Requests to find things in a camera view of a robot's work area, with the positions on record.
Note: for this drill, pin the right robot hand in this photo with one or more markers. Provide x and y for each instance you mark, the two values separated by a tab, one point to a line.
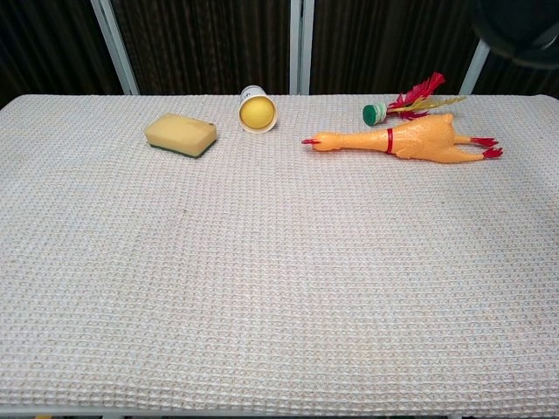
549	43

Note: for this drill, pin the black upturned bowl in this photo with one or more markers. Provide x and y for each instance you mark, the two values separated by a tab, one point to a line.
502	26

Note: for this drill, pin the white paper cup yellow inside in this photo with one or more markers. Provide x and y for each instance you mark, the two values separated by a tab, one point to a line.
257	111

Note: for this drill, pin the dark brown partition panel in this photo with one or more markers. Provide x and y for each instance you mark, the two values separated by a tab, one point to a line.
393	35
205	43
524	83
43	43

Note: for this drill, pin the yellow rubber chicken toy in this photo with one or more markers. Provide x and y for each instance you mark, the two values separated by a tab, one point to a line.
419	139

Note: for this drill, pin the red feather shuttlecock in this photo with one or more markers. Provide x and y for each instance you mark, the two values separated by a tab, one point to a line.
373	114

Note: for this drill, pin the beige woven tablecloth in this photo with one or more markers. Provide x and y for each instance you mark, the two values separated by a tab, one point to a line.
262	262

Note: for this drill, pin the yellow green sponge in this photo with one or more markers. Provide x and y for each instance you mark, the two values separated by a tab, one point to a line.
179	133

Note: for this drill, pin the white metal frame post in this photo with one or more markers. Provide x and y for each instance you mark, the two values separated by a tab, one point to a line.
307	43
114	48
295	43
474	70

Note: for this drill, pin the white table frame rail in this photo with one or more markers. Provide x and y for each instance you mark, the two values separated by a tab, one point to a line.
43	414

